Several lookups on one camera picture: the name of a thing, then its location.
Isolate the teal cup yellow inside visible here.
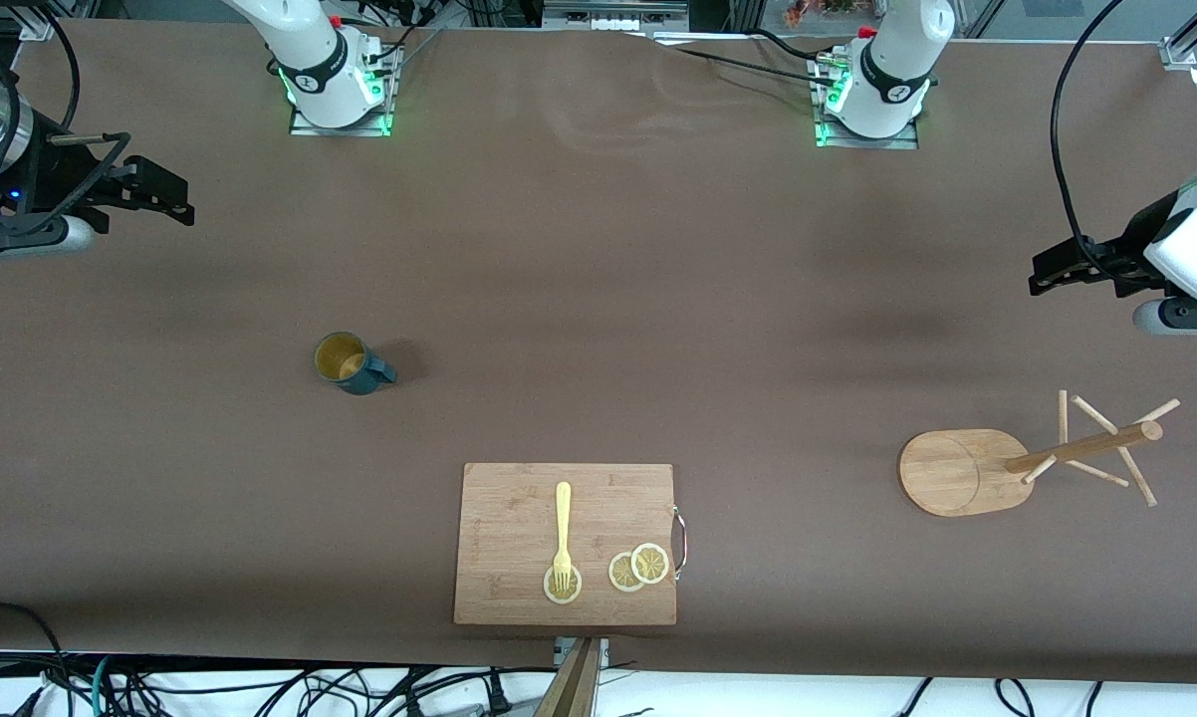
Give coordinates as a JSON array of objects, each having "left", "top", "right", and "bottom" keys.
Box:
[{"left": 314, "top": 332, "right": 399, "bottom": 396}]

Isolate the wooden mug rack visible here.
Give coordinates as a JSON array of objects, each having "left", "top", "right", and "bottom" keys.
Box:
[{"left": 898, "top": 389, "right": 1182, "bottom": 519}]

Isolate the grey power strip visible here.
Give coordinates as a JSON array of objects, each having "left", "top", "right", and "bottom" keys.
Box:
[{"left": 544, "top": 0, "right": 690, "bottom": 29}]

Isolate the yellow plastic fork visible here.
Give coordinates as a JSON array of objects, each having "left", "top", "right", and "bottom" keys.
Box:
[{"left": 553, "top": 482, "right": 574, "bottom": 594}]

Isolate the wooden beam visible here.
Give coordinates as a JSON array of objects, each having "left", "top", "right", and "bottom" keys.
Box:
[{"left": 534, "top": 637, "right": 601, "bottom": 717}]

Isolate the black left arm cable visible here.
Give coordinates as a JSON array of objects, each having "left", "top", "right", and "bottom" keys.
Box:
[{"left": 1050, "top": 0, "right": 1172, "bottom": 296}]

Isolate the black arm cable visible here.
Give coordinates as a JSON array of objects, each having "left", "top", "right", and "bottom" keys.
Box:
[
  {"left": 0, "top": 5, "right": 133, "bottom": 240},
  {"left": 1050, "top": 0, "right": 1172, "bottom": 296}
]

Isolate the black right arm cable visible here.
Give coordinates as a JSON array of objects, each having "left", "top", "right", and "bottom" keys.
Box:
[{"left": 0, "top": 5, "right": 133, "bottom": 240}]

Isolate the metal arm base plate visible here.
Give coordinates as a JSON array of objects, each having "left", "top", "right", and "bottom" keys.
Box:
[
  {"left": 813, "top": 52, "right": 921, "bottom": 150},
  {"left": 288, "top": 45, "right": 401, "bottom": 138}
]

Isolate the black cable on table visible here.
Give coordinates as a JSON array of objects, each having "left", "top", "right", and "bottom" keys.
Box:
[{"left": 670, "top": 28, "right": 843, "bottom": 87}]

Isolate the black looped floor cable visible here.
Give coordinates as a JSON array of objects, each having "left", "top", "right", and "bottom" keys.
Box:
[{"left": 0, "top": 601, "right": 74, "bottom": 717}]

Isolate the wooden cutting board metal handle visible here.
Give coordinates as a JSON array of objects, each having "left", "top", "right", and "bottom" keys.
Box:
[{"left": 453, "top": 462, "right": 688, "bottom": 627}]

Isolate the small metal bracket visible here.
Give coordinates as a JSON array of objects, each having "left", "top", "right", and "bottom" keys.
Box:
[{"left": 555, "top": 637, "right": 610, "bottom": 670}]

